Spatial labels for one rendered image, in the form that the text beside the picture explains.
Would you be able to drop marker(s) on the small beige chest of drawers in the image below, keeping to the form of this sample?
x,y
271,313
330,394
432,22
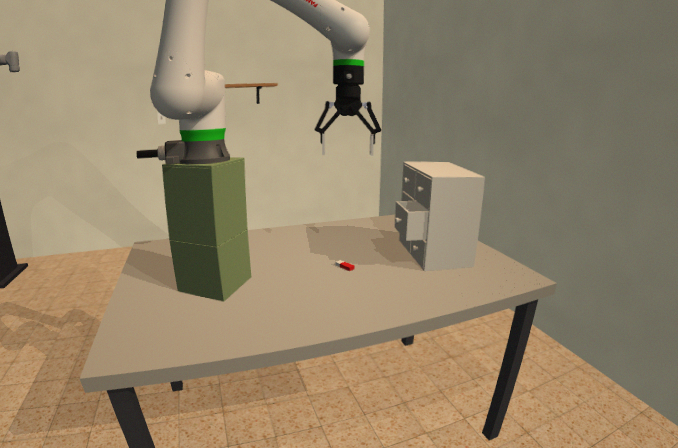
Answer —
x,y
454,214

